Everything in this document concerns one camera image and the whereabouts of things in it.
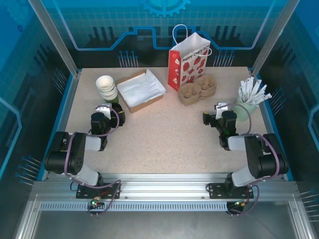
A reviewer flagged red white paper gift bag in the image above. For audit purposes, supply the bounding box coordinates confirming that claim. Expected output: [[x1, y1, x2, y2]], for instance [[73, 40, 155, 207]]
[[167, 24, 213, 92]]

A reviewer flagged brown cardboard box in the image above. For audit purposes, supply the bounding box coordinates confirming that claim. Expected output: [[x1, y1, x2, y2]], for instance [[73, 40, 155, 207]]
[[115, 70, 166, 114]]

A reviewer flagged brown pulp cup carrier stack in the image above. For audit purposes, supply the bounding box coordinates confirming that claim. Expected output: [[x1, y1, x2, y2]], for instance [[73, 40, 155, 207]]
[[177, 75, 217, 107]]

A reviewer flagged mint green straw holder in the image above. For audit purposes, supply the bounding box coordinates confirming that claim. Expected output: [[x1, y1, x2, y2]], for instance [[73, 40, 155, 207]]
[[234, 96, 260, 122]]

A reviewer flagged white paper napkin stack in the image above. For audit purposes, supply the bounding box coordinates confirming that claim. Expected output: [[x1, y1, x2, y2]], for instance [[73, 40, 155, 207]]
[[116, 69, 167, 107]]

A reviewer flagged paper cup stack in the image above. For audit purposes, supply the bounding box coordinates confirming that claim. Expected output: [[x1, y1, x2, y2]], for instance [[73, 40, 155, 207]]
[[95, 76, 120, 104]]

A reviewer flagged blue table side trim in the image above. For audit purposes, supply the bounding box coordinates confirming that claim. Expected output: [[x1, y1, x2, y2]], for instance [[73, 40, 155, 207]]
[[249, 67, 296, 181], [37, 72, 80, 181]]

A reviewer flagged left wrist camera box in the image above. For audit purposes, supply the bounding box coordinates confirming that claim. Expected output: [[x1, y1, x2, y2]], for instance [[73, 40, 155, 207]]
[[101, 104, 113, 119]]

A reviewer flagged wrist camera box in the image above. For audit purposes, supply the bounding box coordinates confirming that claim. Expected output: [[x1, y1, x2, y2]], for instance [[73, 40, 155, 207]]
[[214, 102, 229, 118], [101, 104, 113, 119]]

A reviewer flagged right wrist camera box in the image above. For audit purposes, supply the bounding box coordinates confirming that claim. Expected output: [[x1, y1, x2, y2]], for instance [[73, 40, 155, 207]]
[[214, 102, 229, 118]]

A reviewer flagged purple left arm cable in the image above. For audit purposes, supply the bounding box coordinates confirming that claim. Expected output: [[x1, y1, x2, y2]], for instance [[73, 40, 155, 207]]
[[63, 104, 123, 218]]

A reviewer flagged aluminium frame rail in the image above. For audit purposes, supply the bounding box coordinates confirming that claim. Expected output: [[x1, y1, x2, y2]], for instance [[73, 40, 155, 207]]
[[32, 173, 300, 201]]

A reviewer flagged slotted grey cable duct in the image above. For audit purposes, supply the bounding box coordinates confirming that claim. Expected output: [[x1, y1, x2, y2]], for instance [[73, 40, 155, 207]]
[[38, 202, 229, 212]]

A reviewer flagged aluminium frame post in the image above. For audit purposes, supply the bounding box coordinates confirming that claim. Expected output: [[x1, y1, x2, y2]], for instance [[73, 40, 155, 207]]
[[251, 0, 301, 75], [27, 0, 82, 77]]

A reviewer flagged steel base plate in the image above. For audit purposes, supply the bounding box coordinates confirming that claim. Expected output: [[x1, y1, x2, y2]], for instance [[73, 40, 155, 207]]
[[23, 209, 311, 239]]

